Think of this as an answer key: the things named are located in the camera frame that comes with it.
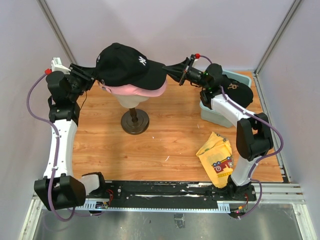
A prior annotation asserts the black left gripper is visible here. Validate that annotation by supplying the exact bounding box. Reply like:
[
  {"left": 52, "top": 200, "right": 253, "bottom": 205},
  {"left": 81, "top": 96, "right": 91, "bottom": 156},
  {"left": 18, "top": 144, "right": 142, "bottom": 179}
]
[{"left": 65, "top": 63, "right": 102, "bottom": 101}]

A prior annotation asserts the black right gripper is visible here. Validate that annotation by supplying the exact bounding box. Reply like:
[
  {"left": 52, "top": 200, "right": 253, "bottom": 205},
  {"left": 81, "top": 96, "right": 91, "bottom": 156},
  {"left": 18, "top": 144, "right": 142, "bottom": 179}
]
[{"left": 162, "top": 58, "right": 209, "bottom": 89}]

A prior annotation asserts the pink sport baseball cap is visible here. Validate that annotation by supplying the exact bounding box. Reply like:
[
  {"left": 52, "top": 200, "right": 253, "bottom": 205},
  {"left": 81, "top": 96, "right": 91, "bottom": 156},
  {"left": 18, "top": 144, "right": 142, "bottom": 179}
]
[{"left": 98, "top": 80, "right": 168, "bottom": 98}]

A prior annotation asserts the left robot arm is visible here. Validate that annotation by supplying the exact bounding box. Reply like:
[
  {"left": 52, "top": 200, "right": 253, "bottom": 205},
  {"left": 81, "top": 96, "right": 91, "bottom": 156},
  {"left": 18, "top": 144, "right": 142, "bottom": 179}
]
[{"left": 34, "top": 58, "right": 107, "bottom": 211}]

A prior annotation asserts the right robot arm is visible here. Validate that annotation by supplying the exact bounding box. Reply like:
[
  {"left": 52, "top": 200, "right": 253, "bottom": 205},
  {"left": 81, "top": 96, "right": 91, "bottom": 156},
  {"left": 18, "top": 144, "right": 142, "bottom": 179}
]
[{"left": 163, "top": 54, "right": 274, "bottom": 200}]

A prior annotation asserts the light teal plastic bin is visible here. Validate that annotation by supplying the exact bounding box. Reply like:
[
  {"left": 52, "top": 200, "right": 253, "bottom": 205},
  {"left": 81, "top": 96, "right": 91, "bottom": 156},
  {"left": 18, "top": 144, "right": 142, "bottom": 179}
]
[{"left": 199, "top": 70, "right": 252, "bottom": 128}]

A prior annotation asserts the cream mannequin head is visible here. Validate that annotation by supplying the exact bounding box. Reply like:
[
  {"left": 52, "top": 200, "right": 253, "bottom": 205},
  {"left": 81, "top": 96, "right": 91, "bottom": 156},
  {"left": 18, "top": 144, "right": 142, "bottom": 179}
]
[{"left": 114, "top": 94, "right": 149, "bottom": 109}]

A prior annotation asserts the black gold-logo baseball cap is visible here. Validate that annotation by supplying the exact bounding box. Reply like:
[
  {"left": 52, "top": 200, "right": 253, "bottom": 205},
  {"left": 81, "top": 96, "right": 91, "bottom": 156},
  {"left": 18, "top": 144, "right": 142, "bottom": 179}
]
[{"left": 221, "top": 74, "right": 254, "bottom": 108}]

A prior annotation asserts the yellow printed cloth hat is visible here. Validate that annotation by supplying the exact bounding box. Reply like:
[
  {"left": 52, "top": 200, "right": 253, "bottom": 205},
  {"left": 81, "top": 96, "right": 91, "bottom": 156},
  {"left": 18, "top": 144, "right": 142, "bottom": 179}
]
[{"left": 196, "top": 132, "right": 234, "bottom": 189}]

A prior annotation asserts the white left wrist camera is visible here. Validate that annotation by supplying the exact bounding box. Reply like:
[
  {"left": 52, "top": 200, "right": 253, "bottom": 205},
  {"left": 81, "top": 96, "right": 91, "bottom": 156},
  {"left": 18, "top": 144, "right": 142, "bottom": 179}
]
[{"left": 44, "top": 57, "right": 71, "bottom": 75}]

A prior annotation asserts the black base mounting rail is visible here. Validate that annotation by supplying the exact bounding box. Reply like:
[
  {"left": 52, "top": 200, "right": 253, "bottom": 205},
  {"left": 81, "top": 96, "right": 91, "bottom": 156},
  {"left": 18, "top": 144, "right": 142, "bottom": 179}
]
[{"left": 84, "top": 179, "right": 258, "bottom": 208}]

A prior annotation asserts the white cable duct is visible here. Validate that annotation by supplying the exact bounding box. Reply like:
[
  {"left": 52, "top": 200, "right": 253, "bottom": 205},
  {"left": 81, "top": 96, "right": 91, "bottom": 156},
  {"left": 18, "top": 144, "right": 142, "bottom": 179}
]
[{"left": 76, "top": 197, "right": 231, "bottom": 213}]

